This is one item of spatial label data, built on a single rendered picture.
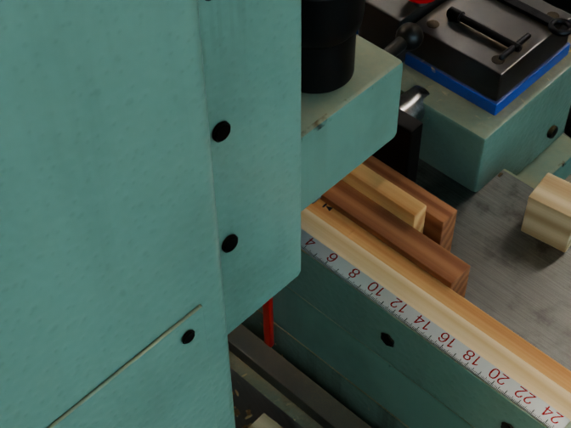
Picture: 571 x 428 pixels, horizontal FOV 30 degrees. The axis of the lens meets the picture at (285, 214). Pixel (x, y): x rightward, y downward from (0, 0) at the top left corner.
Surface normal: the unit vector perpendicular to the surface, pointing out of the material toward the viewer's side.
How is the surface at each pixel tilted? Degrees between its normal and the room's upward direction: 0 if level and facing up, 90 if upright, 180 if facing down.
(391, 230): 0
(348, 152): 90
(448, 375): 90
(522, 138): 90
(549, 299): 0
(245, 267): 90
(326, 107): 0
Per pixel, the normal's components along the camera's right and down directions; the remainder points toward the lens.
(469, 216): -0.01, -0.66
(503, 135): 0.73, 0.51
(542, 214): -0.59, 0.61
